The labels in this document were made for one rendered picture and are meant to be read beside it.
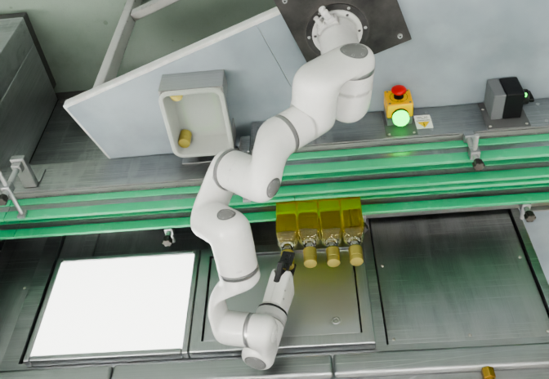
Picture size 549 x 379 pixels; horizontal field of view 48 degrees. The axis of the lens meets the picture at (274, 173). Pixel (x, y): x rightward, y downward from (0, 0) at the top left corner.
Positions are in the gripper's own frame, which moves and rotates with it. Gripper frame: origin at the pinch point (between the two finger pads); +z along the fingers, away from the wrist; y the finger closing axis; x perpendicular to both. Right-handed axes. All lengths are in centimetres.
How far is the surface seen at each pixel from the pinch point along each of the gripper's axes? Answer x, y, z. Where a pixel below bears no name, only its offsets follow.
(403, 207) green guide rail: -26.0, -2.7, 27.4
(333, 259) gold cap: -11.4, 1.8, 2.2
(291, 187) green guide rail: 3.9, 6.6, 20.9
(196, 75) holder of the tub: 31, 34, 32
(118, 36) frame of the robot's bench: 73, 24, 64
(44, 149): 107, -16, 47
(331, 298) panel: -10.7, -12.3, 0.3
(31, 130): 111, -9, 50
